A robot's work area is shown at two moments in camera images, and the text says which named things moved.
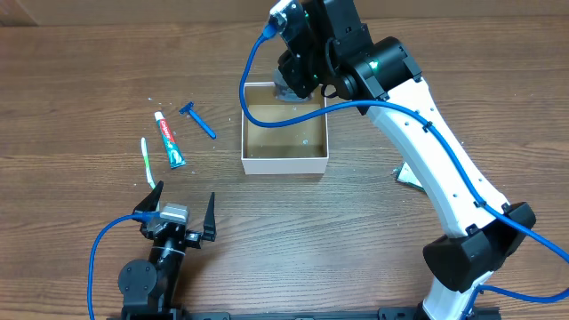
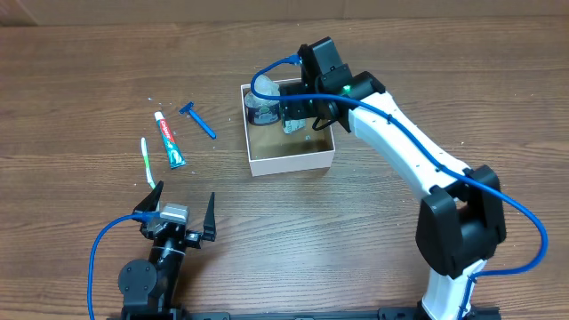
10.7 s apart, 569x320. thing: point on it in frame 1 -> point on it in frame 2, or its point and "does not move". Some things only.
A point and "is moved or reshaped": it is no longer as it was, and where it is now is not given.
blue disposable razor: [186, 110] does not move
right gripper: [290, 53] -> [296, 108]
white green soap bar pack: [404, 173] -> [294, 124]
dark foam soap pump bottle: [301, 76] is moved or reshaped
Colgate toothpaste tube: [174, 155] does not move
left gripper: [195, 237] does not move
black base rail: [403, 313] does not move
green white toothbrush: [146, 160] does not move
